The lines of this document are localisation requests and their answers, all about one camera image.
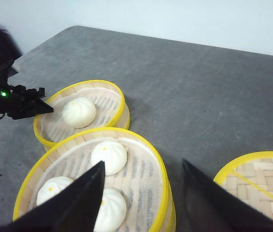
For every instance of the white liner in left basket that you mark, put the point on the white liner in left basket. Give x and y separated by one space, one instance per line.
106 101

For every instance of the white bun in left basket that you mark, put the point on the white bun in left basket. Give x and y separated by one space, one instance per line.
79 112

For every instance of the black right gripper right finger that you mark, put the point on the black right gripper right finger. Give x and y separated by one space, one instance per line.
210 208

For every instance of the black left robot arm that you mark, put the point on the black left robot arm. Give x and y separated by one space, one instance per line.
8 53

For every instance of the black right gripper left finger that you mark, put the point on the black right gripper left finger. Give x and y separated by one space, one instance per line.
74 209

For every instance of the white bun front right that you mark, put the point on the white bun front right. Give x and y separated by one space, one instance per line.
112 153

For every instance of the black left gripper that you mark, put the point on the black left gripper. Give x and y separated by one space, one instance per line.
18 102

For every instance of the woven bamboo steamer lid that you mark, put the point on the woven bamboo steamer lid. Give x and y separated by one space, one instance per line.
250 179

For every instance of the bamboo steamer basket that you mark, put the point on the bamboo steamer basket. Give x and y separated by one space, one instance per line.
121 119
165 220

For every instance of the white bun front left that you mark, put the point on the white bun front left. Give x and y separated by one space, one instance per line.
112 211

